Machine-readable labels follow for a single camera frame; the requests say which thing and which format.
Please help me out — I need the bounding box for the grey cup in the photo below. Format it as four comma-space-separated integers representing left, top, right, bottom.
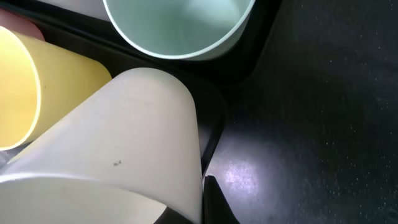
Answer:
37, 0, 111, 22

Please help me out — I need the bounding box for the white cup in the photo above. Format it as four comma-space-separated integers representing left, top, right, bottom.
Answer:
0, 67, 203, 224

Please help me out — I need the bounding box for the green cup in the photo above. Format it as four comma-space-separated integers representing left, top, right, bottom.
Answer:
102, 0, 256, 61

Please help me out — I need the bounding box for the yellow cup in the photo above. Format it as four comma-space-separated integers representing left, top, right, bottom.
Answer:
0, 25, 113, 152

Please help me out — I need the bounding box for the pink cup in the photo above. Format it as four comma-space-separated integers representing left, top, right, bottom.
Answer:
0, 7, 45, 42

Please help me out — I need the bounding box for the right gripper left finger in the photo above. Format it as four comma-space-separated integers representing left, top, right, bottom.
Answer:
154, 207, 192, 224

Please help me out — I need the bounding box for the black tray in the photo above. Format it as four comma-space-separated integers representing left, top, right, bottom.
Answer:
0, 0, 284, 224

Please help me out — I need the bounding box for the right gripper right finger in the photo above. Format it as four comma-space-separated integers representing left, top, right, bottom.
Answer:
203, 175, 240, 224

